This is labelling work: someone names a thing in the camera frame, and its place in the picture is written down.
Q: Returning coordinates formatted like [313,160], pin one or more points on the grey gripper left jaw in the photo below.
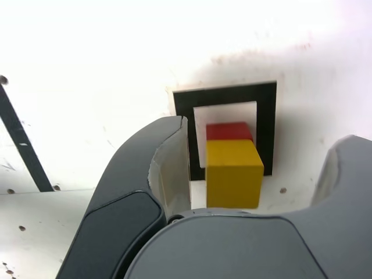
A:
[116,209]

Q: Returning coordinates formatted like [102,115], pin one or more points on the black tape square outline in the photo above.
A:
[266,130]

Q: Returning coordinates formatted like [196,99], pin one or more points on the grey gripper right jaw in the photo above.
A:
[232,250]

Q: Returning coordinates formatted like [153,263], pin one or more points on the black tape strip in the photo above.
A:
[24,145]

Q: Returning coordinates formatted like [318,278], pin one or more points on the red cube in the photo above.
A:
[229,132]

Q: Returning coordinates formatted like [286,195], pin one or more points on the yellow cube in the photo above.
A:
[232,180]

